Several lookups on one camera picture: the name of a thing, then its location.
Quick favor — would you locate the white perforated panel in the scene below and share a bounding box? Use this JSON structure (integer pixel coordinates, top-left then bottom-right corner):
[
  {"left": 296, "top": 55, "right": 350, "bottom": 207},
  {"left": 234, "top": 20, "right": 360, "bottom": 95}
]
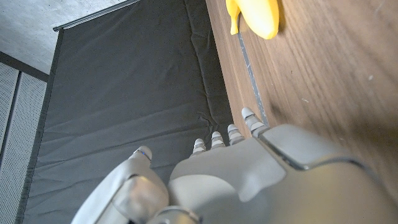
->
[{"left": 0, "top": 62, "right": 48, "bottom": 224}]

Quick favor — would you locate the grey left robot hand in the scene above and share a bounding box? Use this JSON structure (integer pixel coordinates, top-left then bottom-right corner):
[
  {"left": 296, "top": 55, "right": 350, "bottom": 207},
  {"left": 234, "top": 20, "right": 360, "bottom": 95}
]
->
[{"left": 70, "top": 107, "right": 398, "bottom": 224}]

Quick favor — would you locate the black backdrop cloth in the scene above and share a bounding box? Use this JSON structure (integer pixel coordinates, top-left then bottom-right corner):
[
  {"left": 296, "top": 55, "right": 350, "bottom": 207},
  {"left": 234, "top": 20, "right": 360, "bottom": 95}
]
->
[{"left": 15, "top": 0, "right": 234, "bottom": 224}]

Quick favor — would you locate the yellow toy banana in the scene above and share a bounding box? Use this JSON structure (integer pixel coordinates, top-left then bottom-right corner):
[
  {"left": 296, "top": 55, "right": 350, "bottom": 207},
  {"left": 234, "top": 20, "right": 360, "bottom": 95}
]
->
[{"left": 225, "top": 0, "right": 280, "bottom": 40}]

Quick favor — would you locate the metal backdrop bar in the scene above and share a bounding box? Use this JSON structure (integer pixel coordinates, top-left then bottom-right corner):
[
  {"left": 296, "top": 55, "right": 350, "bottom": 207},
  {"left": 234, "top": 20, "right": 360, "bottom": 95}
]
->
[{"left": 52, "top": 0, "right": 141, "bottom": 32}]

